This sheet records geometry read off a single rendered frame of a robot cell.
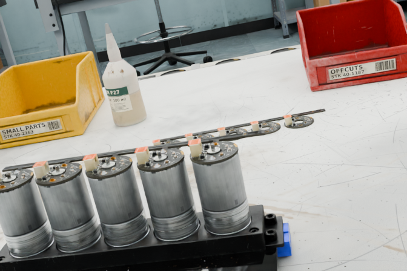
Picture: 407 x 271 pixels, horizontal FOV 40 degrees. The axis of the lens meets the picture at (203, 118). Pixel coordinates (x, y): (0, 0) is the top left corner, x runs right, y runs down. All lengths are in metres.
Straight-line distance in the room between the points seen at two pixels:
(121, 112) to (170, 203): 0.27
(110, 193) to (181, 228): 0.04
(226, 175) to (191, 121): 0.25
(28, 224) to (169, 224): 0.08
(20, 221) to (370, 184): 0.21
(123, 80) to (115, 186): 0.26
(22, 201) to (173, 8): 4.39
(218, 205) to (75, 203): 0.08
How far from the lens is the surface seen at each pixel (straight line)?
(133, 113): 0.55
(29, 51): 4.91
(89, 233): 0.31
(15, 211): 0.31
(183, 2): 4.67
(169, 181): 0.28
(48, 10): 2.63
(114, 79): 0.54
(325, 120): 0.47
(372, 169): 0.38
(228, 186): 0.28
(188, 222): 0.29
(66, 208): 0.30
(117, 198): 0.29
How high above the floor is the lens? 0.92
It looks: 19 degrees down
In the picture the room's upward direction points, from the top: 12 degrees counter-clockwise
